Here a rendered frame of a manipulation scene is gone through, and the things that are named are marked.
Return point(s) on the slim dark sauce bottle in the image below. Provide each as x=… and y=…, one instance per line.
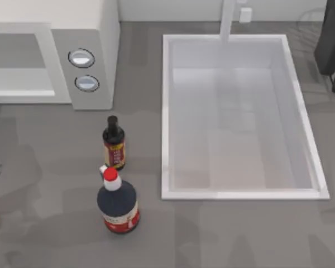
x=114, y=146

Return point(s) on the white sink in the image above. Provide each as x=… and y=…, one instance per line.
x=234, y=125

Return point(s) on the red capped dark bottle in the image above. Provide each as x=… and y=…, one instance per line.
x=117, y=203

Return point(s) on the small silver microwave knob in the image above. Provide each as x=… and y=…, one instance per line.
x=86, y=83

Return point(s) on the large silver microwave knob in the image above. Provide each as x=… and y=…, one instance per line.
x=81, y=58

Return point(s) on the tall white tap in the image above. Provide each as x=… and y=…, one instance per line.
x=227, y=19

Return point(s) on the pale microwave oven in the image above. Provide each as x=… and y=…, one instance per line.
x=81, y=36

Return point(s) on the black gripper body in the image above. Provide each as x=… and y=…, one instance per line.
x=330, y=42

